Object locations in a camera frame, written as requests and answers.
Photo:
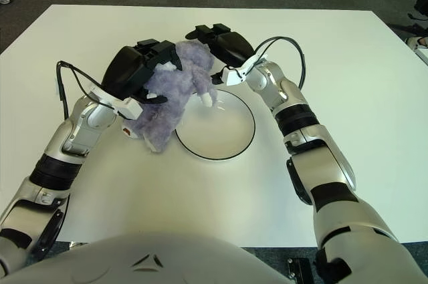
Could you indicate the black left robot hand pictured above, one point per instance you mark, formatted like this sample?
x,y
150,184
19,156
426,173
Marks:
x,y
123,70

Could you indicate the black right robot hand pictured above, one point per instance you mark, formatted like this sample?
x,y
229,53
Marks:
x,y
234,48

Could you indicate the purple plush rabbit doll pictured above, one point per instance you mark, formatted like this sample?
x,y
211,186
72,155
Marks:
x,y
174,97

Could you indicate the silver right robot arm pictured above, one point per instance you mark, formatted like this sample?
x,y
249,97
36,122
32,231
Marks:
x,y
321,160

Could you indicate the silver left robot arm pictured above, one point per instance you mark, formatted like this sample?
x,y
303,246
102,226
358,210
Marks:
x,y
83,127

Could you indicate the white plate with black rim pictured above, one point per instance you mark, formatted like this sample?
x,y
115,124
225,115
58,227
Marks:
x,y
220,130

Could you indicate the black chair legs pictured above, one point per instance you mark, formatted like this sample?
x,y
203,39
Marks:
x,y
413,28

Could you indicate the white shoe with dark ankle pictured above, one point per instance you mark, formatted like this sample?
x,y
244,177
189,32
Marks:
x,y
417,43

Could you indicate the white neighbouring table corner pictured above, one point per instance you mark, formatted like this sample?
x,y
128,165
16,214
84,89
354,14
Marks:
x,y
423,56

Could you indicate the black bag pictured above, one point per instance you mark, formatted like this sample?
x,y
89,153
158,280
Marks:
x,y
422,1

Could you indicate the grey robot torso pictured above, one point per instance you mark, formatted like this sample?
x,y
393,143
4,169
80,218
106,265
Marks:
x,y
167,260

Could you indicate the black stand bracket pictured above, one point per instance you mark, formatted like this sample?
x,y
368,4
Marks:
x,y
300,271

